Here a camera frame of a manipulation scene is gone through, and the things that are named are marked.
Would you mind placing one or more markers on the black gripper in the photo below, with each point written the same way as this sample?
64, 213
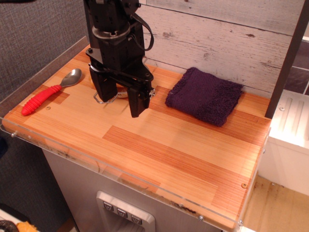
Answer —
116, 58

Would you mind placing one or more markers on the yellow toy chicken leg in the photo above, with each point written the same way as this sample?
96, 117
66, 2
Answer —
122, 91

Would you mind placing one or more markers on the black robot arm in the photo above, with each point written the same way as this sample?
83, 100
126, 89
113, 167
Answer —
113, 14

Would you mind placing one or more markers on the folded purple cloth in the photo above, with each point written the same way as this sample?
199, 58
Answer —
204, 96

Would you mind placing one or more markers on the small steel strainer bowl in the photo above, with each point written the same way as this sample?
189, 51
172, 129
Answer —
111, 100

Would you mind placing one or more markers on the grey cabinet with dispenser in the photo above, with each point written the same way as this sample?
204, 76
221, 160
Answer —
100, 204

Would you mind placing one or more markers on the orange object bottom left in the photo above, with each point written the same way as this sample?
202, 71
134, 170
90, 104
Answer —
9, 226

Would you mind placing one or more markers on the white toy sink unit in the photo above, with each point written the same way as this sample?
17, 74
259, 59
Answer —
286, 158

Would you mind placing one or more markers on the red handled metal spoon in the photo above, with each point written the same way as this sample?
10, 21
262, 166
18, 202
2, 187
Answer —
35, 102

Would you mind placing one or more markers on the dark grey vertical post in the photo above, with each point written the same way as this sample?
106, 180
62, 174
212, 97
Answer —
289, 59

